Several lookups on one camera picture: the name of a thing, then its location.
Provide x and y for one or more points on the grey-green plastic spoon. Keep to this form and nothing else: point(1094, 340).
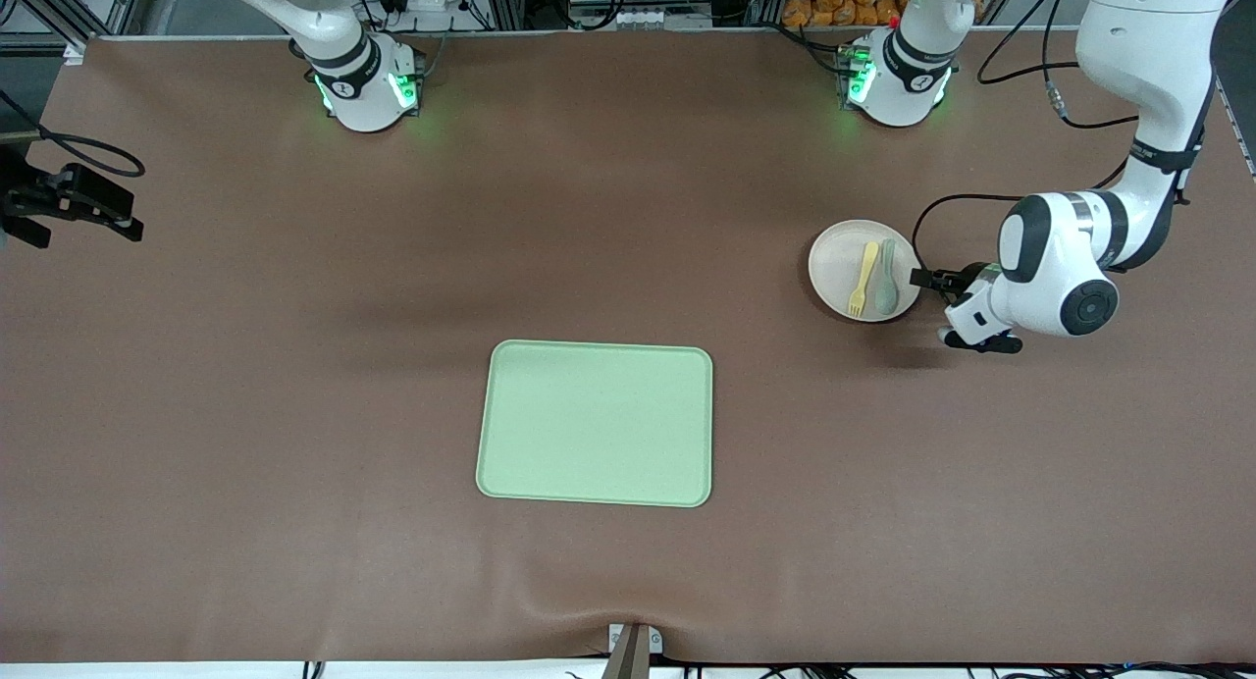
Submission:
point(886, 291)

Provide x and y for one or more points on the white terminal strip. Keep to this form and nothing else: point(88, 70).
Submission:
point(638, 18)

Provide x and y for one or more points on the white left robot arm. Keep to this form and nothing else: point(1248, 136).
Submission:
point(1148, 51)

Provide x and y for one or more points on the aluminium frame strut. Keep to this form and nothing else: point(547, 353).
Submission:
point(74, 51)

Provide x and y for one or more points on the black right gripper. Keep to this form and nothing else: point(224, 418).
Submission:
point(27, 201)

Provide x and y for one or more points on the orange bread pile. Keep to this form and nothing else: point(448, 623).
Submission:
point(834, 2)

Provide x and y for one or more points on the brown table mat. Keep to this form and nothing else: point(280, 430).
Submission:
point(294, 365)

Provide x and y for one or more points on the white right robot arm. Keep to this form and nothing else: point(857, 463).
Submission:
point(363, 100)

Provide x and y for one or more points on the round beige plate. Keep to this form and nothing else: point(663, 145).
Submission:
point(834, 267)

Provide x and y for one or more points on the yellow plastic fork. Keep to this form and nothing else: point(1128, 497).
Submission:
point(864, 272)

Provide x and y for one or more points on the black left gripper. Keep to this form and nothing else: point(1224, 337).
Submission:
point(969, 278)

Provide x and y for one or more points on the metal table clamp bracket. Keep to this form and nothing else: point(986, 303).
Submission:
point(633, 650)

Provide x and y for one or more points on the light green rectangular tray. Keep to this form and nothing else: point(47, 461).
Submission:
point(589, 424)

